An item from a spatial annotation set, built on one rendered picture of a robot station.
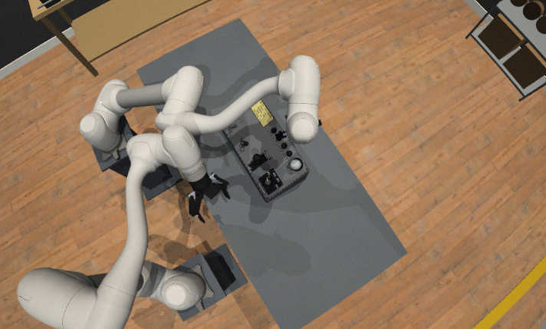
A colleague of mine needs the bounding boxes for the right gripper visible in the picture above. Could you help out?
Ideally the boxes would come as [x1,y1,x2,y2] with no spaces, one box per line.
[187,172,230,223]

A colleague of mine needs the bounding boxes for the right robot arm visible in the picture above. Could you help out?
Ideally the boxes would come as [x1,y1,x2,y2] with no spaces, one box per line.
[17,124,215,329]

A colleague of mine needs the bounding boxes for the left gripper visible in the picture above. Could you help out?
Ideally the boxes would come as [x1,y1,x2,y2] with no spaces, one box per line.
[275,119,322,140]

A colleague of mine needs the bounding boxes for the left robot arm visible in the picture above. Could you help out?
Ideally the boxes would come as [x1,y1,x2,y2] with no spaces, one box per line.
[79,55,321,161]

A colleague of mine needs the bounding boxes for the dark grey console housing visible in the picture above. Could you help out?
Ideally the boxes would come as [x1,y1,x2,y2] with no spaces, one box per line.
[222,99,310,203]

